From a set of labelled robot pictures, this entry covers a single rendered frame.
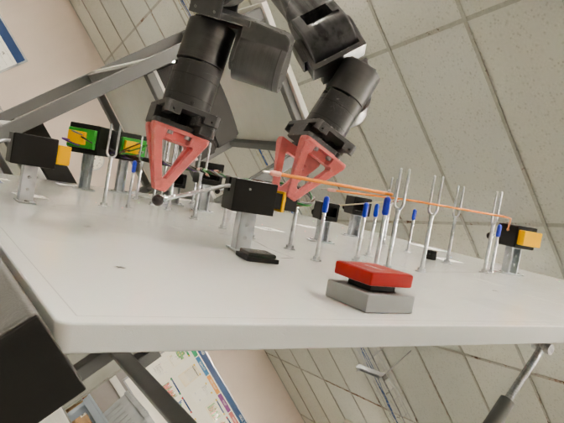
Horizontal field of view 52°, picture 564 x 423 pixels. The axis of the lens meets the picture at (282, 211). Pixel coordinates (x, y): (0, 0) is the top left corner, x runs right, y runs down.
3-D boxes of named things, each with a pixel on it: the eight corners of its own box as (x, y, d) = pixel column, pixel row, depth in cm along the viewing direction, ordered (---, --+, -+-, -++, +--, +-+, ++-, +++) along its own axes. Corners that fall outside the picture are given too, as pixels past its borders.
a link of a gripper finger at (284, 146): (287, 206, 81) (321, 151, 83) (308, 212, 75) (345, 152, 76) (249, 180, 79) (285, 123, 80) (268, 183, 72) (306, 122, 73)
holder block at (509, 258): (492, 266, 114) (500, 221, 114) (529, 278, 103) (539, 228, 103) (472, 263, 113) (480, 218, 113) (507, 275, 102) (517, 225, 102)
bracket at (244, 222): (225, 246, 75) (232, 208, 75) (242, 248, 76) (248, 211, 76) (237, 253, 71) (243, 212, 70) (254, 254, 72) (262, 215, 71)
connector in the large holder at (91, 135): (95, 150, 125) (97, 131, 125) (90, 149, 122) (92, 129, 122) (69, 145, 125) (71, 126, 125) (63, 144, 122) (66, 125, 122)
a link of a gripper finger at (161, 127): (177, 195, 73) (201, 125, 74) (190, 201, 67) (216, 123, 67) (124, 178, 71) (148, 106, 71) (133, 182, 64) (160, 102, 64)
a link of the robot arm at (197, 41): (197, 19, 71) (187, 2, 66) (250, 36, 71) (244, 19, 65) (180, 72, 71) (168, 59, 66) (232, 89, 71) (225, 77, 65)
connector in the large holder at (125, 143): (142, 158, 138) (144, 141, 138) (146, 159, 135) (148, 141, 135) (117, 154, 135) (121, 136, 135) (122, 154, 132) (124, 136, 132)
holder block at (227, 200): (220, 206, 74) (226, 175, 73) (260, 212, 76) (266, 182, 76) (231, 210, 70) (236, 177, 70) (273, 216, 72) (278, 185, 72)
